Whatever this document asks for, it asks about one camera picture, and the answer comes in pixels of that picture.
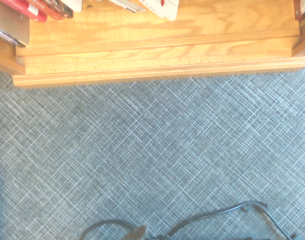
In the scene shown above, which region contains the dark red brown book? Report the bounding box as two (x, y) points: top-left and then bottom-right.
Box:
(26, 0), (66, 21)

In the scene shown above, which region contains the black cable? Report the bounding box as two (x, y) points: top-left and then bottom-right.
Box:
(166, 201), (296, 240)
(80, 219), (139, 240)

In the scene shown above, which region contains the plain white book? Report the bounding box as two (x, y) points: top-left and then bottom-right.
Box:
(61, 0), (84, 13)

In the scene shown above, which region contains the white book with red print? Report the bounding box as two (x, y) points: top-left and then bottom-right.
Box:
(139, 0), (180, 22)

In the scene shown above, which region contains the wooden bookshelf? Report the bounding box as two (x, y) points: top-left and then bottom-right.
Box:
(0, 0), (305, 90)

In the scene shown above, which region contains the black spine book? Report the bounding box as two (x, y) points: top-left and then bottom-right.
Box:
(56, 0), (75, 20)

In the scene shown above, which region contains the dark maroon book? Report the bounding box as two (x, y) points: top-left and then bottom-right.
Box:
(293, 0), (305, 21)

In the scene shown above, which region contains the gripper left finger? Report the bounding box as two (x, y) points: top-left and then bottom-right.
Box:
(126, 224), (150, 240)

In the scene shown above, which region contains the grey white thin book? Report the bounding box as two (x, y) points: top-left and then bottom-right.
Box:
(109, 0), (148, 14)

